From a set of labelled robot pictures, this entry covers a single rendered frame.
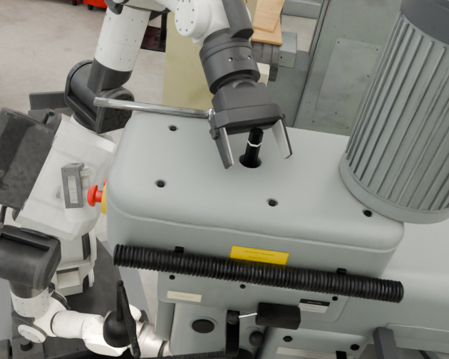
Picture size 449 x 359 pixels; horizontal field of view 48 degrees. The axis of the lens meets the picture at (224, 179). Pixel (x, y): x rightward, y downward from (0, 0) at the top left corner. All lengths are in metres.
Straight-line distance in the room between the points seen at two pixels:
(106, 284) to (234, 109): 1.59
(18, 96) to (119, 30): 3.36
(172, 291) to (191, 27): 0.44
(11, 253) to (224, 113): 0.67
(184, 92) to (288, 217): 2.09
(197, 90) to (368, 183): 2.06
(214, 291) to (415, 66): 0.48
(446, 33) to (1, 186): 0.93
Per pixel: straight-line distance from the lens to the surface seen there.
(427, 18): 0.68
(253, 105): 0.80
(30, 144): 1.19
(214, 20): 0.84
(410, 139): 0.73
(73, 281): 2.06
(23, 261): 1.24
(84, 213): 1.10
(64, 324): 1.45
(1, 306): 2.47
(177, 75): 2.74
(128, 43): 1.13
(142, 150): 0.81
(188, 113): 0.89
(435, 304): 0.97
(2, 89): 4.55
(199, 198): 0.74
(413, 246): 0.98
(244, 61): 0.81
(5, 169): 1.20
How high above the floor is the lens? 2.40
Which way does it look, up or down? 41 degrees down
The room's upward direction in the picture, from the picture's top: 11 degrees clockwise
